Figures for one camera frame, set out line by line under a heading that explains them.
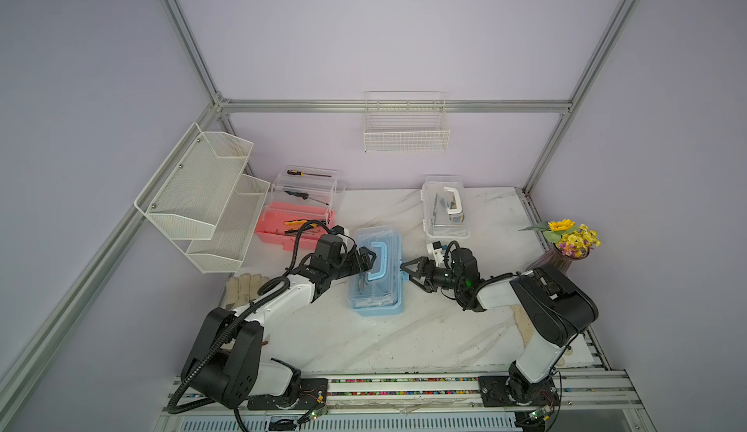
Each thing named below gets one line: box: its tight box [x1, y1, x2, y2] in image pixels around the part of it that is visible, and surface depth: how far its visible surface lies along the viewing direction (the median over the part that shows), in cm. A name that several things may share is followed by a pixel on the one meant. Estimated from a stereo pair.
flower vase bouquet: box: [518, 218, 603, 272], surface depth 79 cm
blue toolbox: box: [347, 225, 410, 317], surface depth 85 cm
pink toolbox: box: [254, 165, 346, 252], surface depth 111 cm
